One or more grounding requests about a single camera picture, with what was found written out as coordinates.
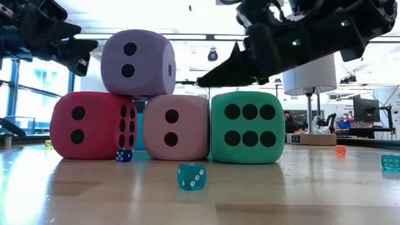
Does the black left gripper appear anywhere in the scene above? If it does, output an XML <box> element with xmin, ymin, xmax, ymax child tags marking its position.
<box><xmin>0</xmin><ymin>0</ymin><xmax>99</xmax><ymax>78</ymax></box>

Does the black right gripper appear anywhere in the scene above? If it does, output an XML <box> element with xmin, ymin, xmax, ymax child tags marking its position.
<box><xmin>196</xmin><ymin>0</ymin><xmax>369</xmax><ymax>88</ymax></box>

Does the large green foam die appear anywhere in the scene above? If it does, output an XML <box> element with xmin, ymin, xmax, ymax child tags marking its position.
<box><xmin>211</xmin><ymin>91</ymin><xmax>286</xmax><ymax>165</ymax></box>

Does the large pink foam die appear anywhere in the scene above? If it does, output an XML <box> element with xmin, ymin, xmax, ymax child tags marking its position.
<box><xmin>142</xmin><ymin>94</ymin><xmax>211</xmax><ymax>161</ymax></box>

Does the large purple foam die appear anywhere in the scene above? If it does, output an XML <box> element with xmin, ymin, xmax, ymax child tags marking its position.
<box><xmin>100</xmin><ymin>29</ymin><xmax>177</xmax><ymax>101</ymax></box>

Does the large red foam die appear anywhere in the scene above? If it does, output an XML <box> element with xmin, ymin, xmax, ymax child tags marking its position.
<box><xmin>49</xmin><ymin>91</ymin><xmax>138</xmax><ymax>161</ymax></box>

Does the teal plastic tray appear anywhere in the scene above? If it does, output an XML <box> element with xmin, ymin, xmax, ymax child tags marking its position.
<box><xmin>134</xmin><ymin>112</ymin><xmax>146</xmax><ymax>151</ymax></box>

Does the small teal translucent die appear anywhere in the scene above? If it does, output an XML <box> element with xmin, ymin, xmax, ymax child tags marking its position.
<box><xmin>381</xmin><ymin>154</ymin><xmax>400</xmax><ymax>171</ymax></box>
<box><xmin>177</xmin><ymin>163</ymin><xmax>207</xmax><ymax>191</ymax></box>

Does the small blue translucent die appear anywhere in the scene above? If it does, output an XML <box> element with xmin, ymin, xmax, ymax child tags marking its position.
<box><xmin>115</xmin><ymin>148</ymin><xmax>133</xmax><ymax>163</ymax></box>

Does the person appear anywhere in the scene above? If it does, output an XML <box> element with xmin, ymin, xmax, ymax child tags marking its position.
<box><xmin>283</xmin><ymin>111</ymin><xmax>300</xmax><ymax>134</ymax></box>

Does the white shade wooden base lamp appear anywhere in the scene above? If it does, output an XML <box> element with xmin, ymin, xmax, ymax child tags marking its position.
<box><xmin>282</xmin><ymin>54</ymin><xmax>338</xmax><ymax>146</ymax></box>

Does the black computer monitor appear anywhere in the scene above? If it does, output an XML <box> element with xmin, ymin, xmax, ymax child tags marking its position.
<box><xmin>352</xmin><ymin>94</ymin><xmax>381</xmax><ymax>123</ymax></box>

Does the black ceiling camera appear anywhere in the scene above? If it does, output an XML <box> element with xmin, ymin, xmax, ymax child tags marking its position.
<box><xmin>207</xmin><ymin>47</ymin><xmax>219</xmax><ymax>63</ymax></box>

